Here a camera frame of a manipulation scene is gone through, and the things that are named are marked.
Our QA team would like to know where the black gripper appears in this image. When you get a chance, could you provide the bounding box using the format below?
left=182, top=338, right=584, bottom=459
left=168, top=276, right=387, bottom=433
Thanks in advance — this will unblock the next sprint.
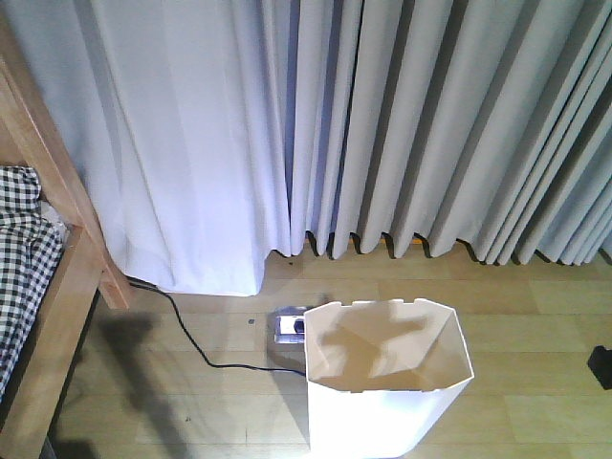
left=587, top=345, right=612, bottom=390

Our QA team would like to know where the white plastic trash bin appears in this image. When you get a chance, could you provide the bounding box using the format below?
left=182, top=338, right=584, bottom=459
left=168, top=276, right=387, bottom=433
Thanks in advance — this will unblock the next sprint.
left=304, top=298, right=474, bottom=458

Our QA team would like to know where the silver floor outlet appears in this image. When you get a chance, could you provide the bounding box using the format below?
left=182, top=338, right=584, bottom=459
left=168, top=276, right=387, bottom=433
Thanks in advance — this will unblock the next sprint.
left=266, top=306, right=316, bottom=353

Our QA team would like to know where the light grey curtain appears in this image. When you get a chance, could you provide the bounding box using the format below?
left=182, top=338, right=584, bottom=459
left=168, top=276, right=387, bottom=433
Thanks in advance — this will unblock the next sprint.
left=1, top=1, right=611, bottom=295

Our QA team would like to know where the black white checkered bedding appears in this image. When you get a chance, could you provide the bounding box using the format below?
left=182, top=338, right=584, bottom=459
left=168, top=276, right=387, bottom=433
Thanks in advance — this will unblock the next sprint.
left=1, top=165, right=63, bottom=391

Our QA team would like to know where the black power cord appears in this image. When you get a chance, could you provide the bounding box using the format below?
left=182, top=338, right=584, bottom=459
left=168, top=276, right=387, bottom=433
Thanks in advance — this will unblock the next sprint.
left=127, top=280, right=307, bottom=377

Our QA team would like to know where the wooden bed frame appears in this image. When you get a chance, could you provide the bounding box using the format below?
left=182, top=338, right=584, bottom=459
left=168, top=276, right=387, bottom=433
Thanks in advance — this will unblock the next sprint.
left=1, top=19, right=132, bottom=458

